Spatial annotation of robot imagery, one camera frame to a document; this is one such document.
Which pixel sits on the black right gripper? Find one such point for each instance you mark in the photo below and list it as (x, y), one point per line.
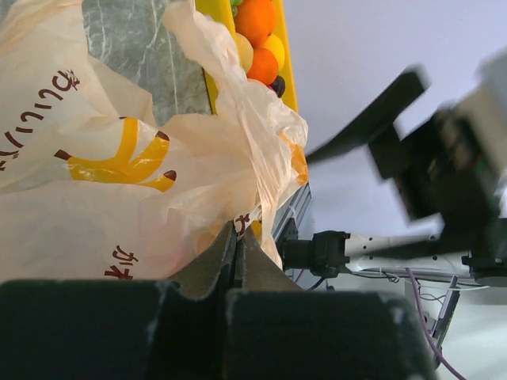
(438, 169)

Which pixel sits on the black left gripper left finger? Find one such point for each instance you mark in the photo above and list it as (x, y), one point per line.
(120, 329)

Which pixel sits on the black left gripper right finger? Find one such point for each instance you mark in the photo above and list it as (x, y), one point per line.
(276, 330)

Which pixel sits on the translucent orange plastic bag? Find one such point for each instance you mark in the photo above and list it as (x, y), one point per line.
(91, 187)

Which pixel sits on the orange fake orange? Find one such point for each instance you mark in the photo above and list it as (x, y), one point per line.
(255, 20)
(264, 68)

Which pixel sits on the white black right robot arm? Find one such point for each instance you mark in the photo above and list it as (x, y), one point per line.
(331, 253)

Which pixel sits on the dark purple fake plum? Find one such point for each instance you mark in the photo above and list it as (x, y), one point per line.
(278, 86)

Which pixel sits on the yellow fake lemon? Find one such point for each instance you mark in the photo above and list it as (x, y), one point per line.
(275, 45)

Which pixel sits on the pale yellow fake peach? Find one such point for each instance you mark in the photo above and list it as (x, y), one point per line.
(245, 52)

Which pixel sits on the green fake grape bunch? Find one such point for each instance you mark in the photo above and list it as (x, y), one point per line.
(234, 6)

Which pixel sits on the yellow plastic fruit tray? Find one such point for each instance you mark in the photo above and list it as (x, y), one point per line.
(220, 11)

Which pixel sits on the aluminium rail frame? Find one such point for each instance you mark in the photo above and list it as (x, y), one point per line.
(298, 208)

